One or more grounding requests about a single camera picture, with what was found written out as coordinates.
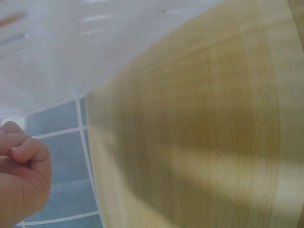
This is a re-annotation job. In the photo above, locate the person's left hand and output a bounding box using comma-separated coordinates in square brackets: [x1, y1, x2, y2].
[0, 121, 52, 228]

